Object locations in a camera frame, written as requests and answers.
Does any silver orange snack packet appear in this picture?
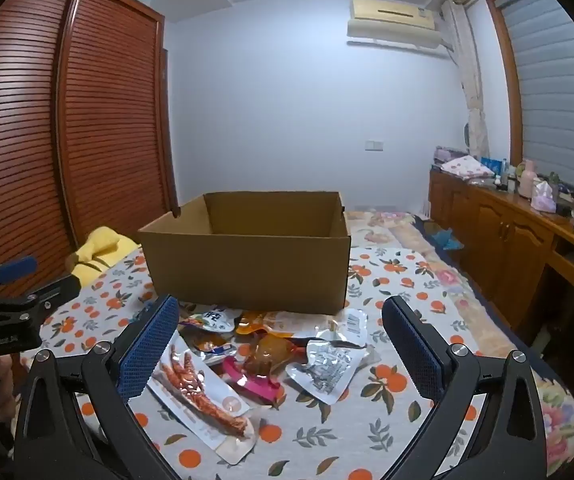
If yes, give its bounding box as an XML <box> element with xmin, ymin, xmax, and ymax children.
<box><xmin>189</xmin><ymin>332</ymin><xmax>235</xmax><ymax>366</ymax></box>

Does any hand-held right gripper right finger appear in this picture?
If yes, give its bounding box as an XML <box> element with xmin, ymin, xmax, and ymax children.
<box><xmin>381</xmin><ymin>295</ymin><xmax>550</xmax><ymax>480</ymax></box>

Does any wall air conditioner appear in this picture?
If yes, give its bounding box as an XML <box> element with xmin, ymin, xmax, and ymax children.
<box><xmin>347</xmin><ymin>0</ymin><xmax>448</xmax><ymax>53</ymax></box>

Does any clear chicken feet packet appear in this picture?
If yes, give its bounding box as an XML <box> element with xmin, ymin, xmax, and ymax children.
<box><xmin>147</xmin><ymin>332</ymin><xmax>258</xmax><ymax>463</ymax></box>

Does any pale floral curtain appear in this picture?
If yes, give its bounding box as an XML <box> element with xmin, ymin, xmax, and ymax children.
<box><xmin>439</xmin><ymin>0</ymin><xmax>490</xmax><ymax>158</ymax></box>

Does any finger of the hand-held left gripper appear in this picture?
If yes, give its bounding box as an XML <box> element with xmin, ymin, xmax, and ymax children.
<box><xmin>0</xmin><ymin>256</ymin><xmax>38</xmax><ymax>306</ymax></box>
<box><xmin>0</xmin><ymin>274</ymin><xmax>82</xmax><ymax>321</ymax></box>

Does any pink thermos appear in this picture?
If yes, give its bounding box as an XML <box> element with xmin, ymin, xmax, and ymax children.
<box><xmin>517</xmin><ymin>160</ymin><xmax>538</xmax><ymax>197</ymax></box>

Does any wooden slatted wardrobe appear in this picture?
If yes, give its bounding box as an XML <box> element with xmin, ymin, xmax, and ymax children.
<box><xmin>0</xmin><ymin>0</ymin><xmax>180</xmax><ymax>281</ymax></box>

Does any white purple snack packet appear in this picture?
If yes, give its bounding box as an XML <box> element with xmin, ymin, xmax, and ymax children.
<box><xmin>184</xmin><ymin>307</ymin><xmax>240</xmax><ymax>333</ymax></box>

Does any folded floral cloth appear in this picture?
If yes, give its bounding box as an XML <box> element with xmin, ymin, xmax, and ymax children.
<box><xmin>441</xmin><ymin>156</ymin><xmax>495</xmax><ymax>181</ymax></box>

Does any brown clear snack packet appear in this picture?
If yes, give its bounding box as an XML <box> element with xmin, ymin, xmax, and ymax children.
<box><xmin>244</xmin><ymin>335</ymin><xmax>292</xmax><ymax>378</ymax></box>

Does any wooden window frame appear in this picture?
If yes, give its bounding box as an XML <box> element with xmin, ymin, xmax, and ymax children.
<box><xmin>484</xmin><ymin>0</ymin><xmax>525</xmax><ymax>171</ymax></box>

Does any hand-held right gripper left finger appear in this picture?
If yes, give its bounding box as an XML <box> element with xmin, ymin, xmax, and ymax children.
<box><xmin>14</xmin><ymin>294</ymin><xmax>182</xmax><ymax>480</ymax></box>

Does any silver barcode snack packet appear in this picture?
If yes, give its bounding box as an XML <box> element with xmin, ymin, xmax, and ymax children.
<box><xmin>312</xmin><ymin>309</ymin><xmax>369</xmax><ymax>348</ymax></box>

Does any brown cardboard box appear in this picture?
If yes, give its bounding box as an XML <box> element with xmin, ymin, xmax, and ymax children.
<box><xmin>137</xmin><ymin>191</ymin><xmax>352</xmax><ymax>313</ymax></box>

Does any pink snack packet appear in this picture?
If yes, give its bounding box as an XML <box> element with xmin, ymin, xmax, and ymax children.
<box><xmin>222</xmin><ymin>355</ymin><xmax>282</xmax><ymax>402</ymax></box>

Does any grey window blind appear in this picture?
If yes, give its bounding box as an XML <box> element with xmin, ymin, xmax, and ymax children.
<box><xmin>494</xmin><ymin>0</ymin><xmax>574</xmax><ymax>221</ymax></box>

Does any silver printed snack packet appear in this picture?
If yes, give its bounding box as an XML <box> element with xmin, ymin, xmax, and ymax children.
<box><xmin>285</xmin><ymin>340</ymin><xmax>370</xmax><ymax>406</ymax></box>

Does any orange fruit print bed sheet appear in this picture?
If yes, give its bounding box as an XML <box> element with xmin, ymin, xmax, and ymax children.
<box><xmin>19</xmin><ymin>245</ymin><xmax>574</xmax><ymax>480</ymax></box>

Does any teal cloth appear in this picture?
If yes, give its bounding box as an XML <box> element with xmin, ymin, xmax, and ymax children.
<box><xmin>424</xmin><ymin>227</ymin><xmax>465</xmax><ymax>252</ymax></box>

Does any wooden sideboard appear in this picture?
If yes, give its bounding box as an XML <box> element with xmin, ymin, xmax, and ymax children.
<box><xmin>427</xmin><ymin>167</ymin><xmax>574</xmax><ymax>346</ymax></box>

